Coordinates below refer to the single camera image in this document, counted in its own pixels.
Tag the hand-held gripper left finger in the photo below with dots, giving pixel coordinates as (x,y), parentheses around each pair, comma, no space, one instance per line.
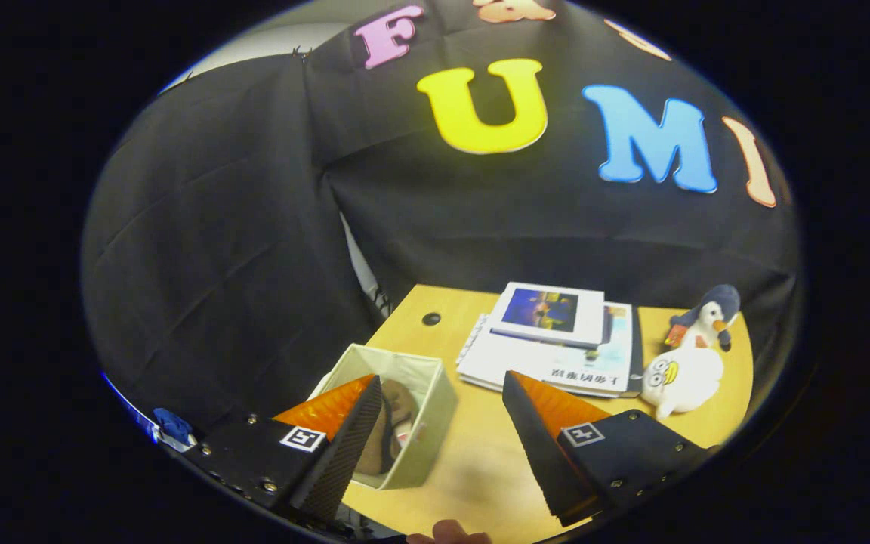
(344,453)

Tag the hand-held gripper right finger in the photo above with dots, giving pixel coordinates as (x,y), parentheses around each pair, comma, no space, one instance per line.
(537,453)

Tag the beige fabric storage box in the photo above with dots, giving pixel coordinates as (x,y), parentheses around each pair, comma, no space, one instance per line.
(435,400)

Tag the white book with pale cover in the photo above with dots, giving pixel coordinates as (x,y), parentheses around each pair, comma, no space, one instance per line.
(578,366)

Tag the dark grey book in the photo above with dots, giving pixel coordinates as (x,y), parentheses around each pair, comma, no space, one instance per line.
(637,381)

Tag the grey patterned booklet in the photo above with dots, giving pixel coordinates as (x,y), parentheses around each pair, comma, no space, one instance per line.
(471,347)

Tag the book with blue picture cover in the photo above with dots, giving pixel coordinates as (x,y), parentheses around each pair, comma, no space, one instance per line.
(548,311)

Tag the white seal plush toy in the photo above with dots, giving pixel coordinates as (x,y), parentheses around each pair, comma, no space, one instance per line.
(688,378)

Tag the blue crumpled cloth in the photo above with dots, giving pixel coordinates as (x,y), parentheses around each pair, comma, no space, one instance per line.
(172,424)

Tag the navy penguin plush toy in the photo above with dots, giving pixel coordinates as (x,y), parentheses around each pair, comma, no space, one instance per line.
(707,317)

